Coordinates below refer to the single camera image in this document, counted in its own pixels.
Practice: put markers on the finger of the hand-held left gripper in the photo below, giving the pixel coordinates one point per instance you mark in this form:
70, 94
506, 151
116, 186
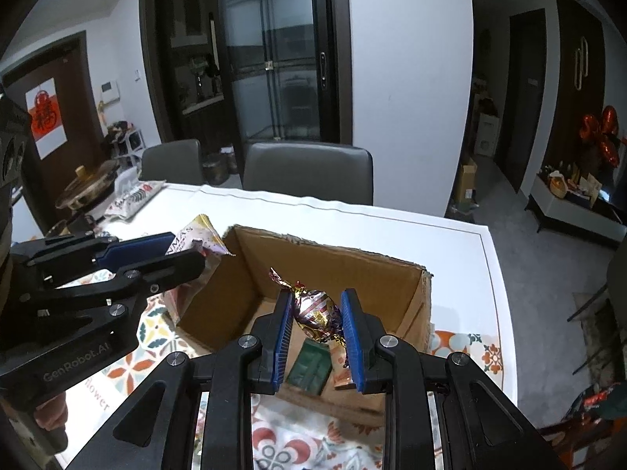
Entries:
166, 270
132, 250

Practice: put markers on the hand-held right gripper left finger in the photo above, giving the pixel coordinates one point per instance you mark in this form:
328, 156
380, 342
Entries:
283, 342

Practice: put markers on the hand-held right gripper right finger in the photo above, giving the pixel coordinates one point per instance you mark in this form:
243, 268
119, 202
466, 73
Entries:
351, 347

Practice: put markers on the foil candy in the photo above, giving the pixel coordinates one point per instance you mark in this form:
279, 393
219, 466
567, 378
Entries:
313, 311

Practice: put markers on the white pyramid snack packet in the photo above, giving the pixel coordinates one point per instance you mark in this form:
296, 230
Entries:
196, 235

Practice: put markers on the cardboard box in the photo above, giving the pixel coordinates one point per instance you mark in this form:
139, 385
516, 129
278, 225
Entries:
254, 264

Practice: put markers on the person's left hand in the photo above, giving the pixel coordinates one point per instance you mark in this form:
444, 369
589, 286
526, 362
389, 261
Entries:
49, 413

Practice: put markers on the green snack packet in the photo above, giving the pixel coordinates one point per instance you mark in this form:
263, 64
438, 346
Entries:
308, 367

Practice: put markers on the white printed snack bag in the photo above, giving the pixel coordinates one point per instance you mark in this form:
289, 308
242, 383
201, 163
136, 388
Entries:
132, 200

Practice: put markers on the brown lidded cooking pot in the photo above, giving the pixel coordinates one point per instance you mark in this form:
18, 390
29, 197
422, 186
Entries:
88, 186

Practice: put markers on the grey dining chair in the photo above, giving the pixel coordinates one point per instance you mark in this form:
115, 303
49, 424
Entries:
171, 161
308, 171

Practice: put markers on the white shoe rack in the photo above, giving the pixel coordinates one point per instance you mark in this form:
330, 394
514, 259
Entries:
127, 139

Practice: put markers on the patterned tablecloth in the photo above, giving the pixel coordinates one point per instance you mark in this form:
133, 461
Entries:
470, 352

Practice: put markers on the dark wooden door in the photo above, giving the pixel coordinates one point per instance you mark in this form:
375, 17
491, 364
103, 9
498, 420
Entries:
78, 107

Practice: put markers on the red paper door poster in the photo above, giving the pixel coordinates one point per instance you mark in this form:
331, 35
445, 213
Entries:
45, 117

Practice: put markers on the brown floor carton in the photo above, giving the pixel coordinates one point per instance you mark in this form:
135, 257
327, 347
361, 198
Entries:
465, 181

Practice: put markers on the glass sliding door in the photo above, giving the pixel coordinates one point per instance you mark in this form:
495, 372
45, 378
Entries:
284, 58

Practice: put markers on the colourful cloth heap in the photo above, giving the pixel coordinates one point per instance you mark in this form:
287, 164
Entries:
597, 401

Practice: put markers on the white low cabinet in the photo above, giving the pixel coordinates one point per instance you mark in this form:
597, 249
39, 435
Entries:
563, 210

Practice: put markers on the white hallway box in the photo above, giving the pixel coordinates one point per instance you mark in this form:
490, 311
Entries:
487, 134

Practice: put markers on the dark side chair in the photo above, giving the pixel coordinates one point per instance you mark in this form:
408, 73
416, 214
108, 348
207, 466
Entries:
615, 293

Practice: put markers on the red foil balloons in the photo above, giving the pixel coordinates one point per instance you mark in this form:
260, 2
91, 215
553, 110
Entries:
605, 132

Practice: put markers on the white wall intercom panel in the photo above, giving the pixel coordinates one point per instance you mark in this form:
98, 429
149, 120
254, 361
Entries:
110, 92

